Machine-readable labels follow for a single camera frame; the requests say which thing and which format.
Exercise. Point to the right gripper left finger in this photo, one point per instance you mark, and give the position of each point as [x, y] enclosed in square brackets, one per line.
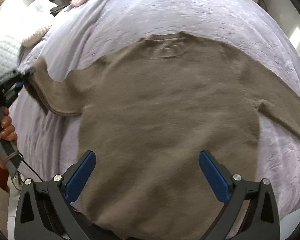
[44, 209]

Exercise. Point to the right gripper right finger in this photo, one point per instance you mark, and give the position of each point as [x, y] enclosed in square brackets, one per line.
[261, 220]

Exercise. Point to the brown knit sweater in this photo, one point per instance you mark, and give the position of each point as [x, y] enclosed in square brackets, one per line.
[147, 110]

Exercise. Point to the person's left hand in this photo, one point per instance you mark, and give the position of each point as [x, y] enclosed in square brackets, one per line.
[8, 131]

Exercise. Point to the white quilted headboard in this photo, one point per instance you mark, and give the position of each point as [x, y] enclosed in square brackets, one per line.
[9, 54]

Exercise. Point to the cream pillow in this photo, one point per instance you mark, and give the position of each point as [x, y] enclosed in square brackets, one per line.
[35, 37]

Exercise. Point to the lavender embossed bedspread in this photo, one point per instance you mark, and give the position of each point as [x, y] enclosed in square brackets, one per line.
[80, 35]

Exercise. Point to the dark garment on bed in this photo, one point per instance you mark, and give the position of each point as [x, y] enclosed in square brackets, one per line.
[56, 10]

